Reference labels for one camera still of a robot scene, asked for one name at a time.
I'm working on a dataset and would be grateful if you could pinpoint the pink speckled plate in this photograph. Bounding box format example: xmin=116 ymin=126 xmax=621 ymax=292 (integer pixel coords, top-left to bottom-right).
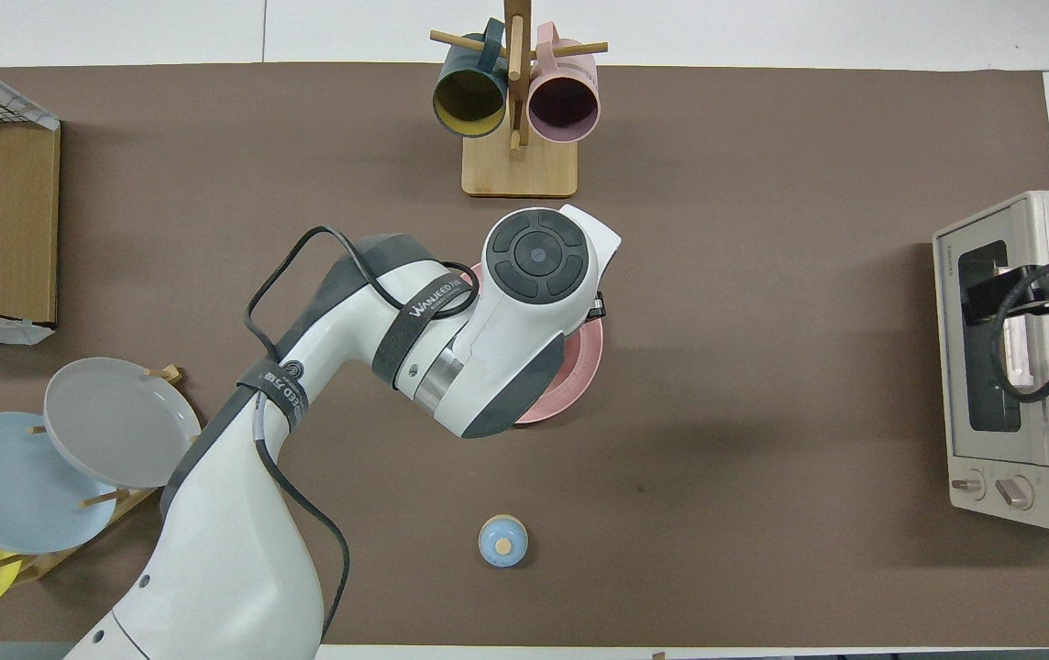
xmin=468 ymin=264 xmax=604 ymax=425

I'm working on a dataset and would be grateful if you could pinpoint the beige toaster oven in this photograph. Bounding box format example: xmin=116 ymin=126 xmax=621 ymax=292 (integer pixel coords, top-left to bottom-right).
xmin=933 ymin=190 xmax=1049 ymax=533

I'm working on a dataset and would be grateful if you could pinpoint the wooden mug tree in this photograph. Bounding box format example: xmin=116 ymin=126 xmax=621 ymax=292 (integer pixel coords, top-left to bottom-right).
xmin=430 ymin=0 xmax=609 ymax=199

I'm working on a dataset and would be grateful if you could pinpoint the pink mug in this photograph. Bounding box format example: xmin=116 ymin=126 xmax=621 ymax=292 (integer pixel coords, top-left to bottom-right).
xmin=526 ymin=22 xmax=602 ymax=145

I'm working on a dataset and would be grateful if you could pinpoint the dark teal mug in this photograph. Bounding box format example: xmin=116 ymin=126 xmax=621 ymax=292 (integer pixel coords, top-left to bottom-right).
xmin=433 ymin=18 xmax=509 ymax=139

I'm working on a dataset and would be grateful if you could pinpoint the small blue jar cork lid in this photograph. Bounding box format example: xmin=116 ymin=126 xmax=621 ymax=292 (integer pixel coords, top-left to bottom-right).
xmin=478 ymin=514 xmax=529 ymax=568

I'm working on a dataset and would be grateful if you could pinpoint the brown table mat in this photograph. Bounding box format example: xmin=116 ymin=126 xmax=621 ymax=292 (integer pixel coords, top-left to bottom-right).
xmin=0 ymin=62 xmax=1049 ymax=647

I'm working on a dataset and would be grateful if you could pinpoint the wooden plate rack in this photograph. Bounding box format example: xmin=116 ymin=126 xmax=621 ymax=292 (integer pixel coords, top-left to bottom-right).
xmin=0 ymin=364 xmax=204 ymax=588

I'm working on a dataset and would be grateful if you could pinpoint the grey plate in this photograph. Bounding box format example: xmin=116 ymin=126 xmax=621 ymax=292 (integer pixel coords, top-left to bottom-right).
xmin=44 ymin=357 xmax=203 ymax=490

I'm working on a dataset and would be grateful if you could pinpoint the light blue plate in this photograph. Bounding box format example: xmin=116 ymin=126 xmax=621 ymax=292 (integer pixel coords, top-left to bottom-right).
xmin=0 ymin=412 xmax=119 ymax=555

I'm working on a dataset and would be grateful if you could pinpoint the black velcro cable strap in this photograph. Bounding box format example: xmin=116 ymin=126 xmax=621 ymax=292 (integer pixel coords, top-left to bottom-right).
xmin=236 ymin=357 xmax=310 ymax=432
xmin=373 ymin=270 xmax=480 ymax=386

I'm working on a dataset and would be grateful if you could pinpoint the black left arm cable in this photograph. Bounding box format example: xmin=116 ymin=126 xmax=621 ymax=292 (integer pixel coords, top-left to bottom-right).
xmin=245 ymin=226 xmax=480 ymax=643

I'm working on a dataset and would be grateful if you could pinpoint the wire and wood shelf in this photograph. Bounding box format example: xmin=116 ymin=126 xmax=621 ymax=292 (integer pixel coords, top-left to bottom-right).
xmin=0 ymin=69 xmax=62 ymax=331

